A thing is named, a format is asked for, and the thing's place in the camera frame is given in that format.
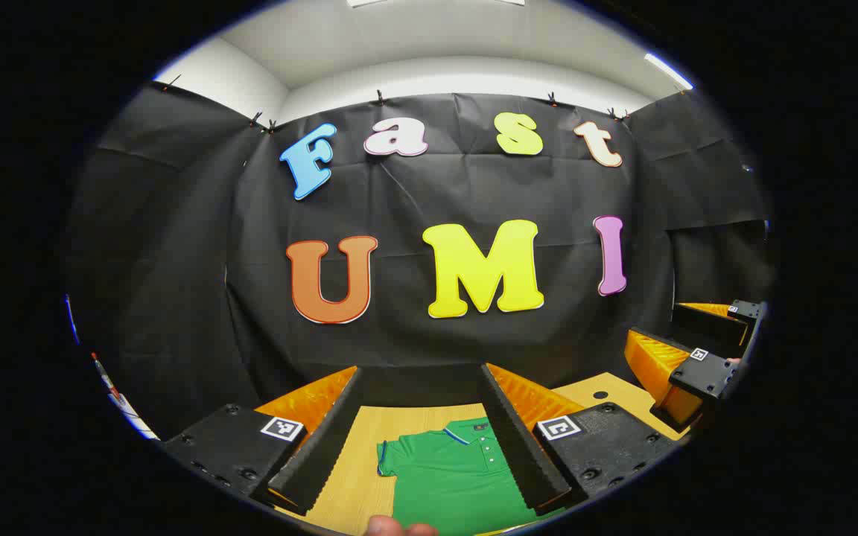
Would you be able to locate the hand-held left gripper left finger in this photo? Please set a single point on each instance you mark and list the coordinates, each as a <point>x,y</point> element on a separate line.
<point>325,447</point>

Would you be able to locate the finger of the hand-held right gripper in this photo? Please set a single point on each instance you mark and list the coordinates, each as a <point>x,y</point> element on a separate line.
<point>704,324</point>
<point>704,376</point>

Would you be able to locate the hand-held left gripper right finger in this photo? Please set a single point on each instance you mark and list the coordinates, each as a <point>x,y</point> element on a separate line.
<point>518,447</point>

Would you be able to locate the green polo T-shirt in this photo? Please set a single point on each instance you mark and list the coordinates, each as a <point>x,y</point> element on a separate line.
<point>444,484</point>

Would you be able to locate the black backdrop cloth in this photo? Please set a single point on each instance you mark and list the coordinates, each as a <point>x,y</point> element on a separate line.
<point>399,193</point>

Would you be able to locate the row of black cloth clips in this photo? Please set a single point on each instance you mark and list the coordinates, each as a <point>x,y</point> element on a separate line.
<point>380,97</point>

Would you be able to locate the white ceiling light panel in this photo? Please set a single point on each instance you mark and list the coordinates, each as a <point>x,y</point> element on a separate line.
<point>369,2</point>

